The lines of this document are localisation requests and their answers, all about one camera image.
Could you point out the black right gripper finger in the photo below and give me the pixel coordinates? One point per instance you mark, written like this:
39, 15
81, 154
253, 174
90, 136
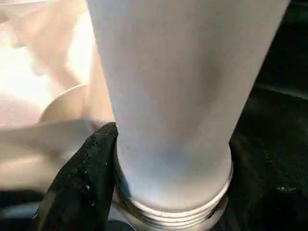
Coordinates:
79, 187

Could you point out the white plastic table top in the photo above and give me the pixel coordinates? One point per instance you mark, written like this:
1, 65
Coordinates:
43, 72

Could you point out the white plastic table leg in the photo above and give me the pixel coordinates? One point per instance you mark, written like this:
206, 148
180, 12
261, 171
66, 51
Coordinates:
173, 96

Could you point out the black work mat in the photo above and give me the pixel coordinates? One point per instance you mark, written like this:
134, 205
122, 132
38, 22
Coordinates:
272, 144

